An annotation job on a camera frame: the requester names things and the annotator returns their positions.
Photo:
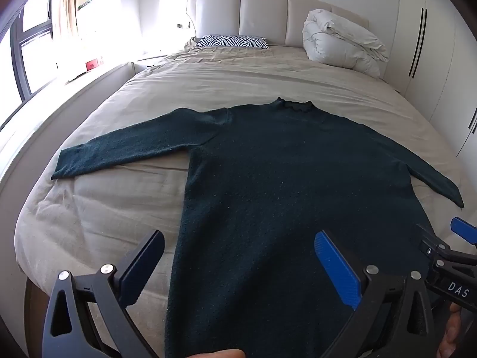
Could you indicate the metal wall fitting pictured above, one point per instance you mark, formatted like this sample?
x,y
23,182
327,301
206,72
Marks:
x,y
183,26

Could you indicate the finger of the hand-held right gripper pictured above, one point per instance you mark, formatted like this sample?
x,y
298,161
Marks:
x,y
432,242
464,229

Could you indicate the small red box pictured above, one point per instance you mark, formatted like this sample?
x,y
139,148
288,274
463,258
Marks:
x,y
91,65

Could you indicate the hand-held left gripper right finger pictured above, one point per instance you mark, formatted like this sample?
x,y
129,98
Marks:
x,y
337,268

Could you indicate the dark green sweater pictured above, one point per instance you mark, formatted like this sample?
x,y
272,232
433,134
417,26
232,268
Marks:
x,y
279,179

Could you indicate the white bedside table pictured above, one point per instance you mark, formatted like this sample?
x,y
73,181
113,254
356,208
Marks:
x,y
152,62

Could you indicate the white wardrobe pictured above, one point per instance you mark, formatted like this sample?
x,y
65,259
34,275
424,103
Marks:
x,y
428,44

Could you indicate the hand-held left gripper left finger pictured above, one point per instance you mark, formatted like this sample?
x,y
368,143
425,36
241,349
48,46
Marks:
x,y
143,264

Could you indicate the folded white duvet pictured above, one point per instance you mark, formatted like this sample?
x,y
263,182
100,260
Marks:
x,y
339,41

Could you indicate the beige curtain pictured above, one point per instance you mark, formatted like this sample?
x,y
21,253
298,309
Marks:
x,y
66,7

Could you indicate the cream padded headboard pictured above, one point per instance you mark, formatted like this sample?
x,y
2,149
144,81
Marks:
x,y
261,15

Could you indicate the person's right hand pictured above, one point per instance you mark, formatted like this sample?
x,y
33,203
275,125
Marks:
x,y
451,330

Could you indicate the white window ledge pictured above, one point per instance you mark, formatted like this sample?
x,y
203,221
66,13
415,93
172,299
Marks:
x,y
63,104

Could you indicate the beige bed sheet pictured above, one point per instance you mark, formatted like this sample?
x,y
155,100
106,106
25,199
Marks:
x,y
123,201

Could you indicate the person's left hand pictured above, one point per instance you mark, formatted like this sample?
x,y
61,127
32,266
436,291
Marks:
x,y
218,354

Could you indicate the zebra print pillow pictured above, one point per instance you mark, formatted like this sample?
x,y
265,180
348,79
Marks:
x,y
233,41

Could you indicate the black framed window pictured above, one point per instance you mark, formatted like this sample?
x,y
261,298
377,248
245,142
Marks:
x,y
33,44

